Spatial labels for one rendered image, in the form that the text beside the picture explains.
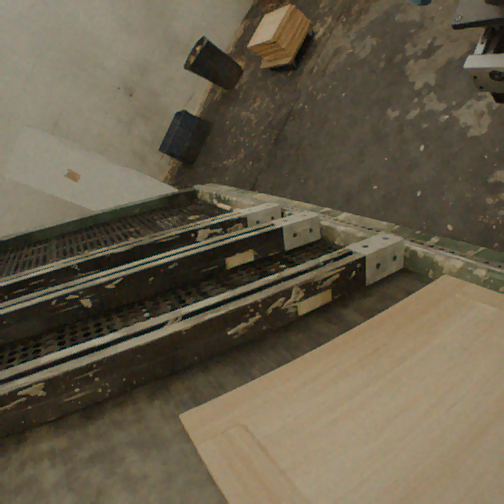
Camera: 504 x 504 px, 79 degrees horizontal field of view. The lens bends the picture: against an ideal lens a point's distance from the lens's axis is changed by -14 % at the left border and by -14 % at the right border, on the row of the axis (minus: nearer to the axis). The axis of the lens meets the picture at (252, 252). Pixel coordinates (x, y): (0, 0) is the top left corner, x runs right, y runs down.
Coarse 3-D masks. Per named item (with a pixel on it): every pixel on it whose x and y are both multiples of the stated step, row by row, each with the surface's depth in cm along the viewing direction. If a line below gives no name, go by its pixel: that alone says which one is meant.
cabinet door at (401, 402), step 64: (384, 320) 54; (448, 320) 51; (256, 384) 44; (320, 384) 43; (384, 384) 41; (448, 384) 39; (256, 448) 35; (320, 448) 34; (384, 448) 33; (448, 448) 31
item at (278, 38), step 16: (272, 16) 312; (288, 16) 290; (304, 16) 299; (256, 32) 328; (272, 32) 296; (288, 32) 297; (304, 32) 303; (256, 48) 329; (272, 48) 312; (288, 48) 304; (272, 64) 336; (288, 64) 314
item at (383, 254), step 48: (384, 240) 72; (240, 288) 60; (288, 288) 58; (336, 288) 64; (144, 336) 49; (192, 336) 51; (240, 336) 56; (0, 384) 41; (48, 384) 41; (96, 384) 45; (0, 432) 39
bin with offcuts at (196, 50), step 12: (204, 36) 402; (192, 48) 426; (204, 48) 392; (216, 48) 404; (192, 60) 415; (204, 60) 399; (216, 60) 405; (228, 60) 416; (192, 72) 420; (204, 72) 413; (216, 72) 415; (228, 72) 420; (240, 72) 428; (216, 84) 438; (228, 84) 433
